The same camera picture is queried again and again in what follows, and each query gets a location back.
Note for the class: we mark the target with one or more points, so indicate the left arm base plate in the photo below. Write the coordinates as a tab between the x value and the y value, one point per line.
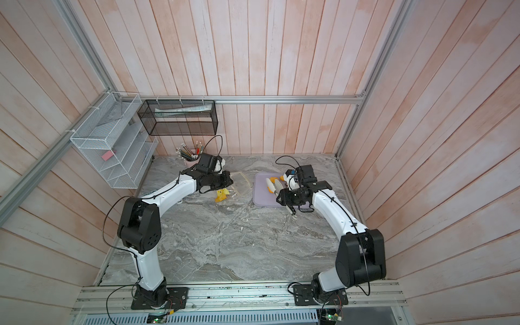
171	298

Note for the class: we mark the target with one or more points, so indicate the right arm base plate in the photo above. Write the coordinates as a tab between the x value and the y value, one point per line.
312	295

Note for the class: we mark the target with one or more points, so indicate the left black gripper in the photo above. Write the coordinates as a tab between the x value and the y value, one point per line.
227	180

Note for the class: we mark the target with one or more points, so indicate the aluminium mounting rail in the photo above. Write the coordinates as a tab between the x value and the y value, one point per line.
239	296

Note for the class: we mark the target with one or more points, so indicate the white papers in basket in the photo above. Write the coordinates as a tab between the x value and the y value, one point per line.
184	112

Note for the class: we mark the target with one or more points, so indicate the pink eraser on shelf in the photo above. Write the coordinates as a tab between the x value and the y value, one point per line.
107	155

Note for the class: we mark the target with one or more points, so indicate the bundle of pencils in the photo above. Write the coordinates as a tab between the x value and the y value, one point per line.
190	153

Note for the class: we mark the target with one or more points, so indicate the steel tongs with cream tips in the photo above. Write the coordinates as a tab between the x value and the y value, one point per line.
276	189

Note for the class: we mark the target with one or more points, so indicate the pink metal pencil cup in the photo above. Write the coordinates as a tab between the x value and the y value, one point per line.
192	162

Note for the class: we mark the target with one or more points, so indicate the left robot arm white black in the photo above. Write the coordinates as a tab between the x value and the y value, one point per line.
140	225

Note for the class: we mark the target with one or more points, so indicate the orange swirl cookie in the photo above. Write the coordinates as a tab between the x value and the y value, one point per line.
222	195

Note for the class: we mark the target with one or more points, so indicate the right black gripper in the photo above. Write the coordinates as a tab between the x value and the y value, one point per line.
286	200

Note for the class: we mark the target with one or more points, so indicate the white wire mesh shelf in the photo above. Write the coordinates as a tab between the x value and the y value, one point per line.
112	124

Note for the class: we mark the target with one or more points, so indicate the clear resealable plastic bag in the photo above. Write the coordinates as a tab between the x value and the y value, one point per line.
241	187

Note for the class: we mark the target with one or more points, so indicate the lavender plastic tray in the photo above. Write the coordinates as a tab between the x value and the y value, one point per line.
262	197

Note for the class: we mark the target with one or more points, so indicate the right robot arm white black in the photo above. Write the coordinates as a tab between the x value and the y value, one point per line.
361	254

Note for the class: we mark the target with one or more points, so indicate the black mesh wall basket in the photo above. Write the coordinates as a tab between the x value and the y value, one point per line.
157	126

